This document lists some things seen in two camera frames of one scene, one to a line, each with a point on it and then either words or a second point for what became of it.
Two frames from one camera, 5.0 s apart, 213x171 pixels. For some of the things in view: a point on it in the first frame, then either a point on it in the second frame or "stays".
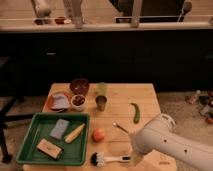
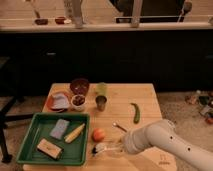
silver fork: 115,125 stays
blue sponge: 59,129 stays
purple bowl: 79,86 stays
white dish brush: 99,159 → 102,147
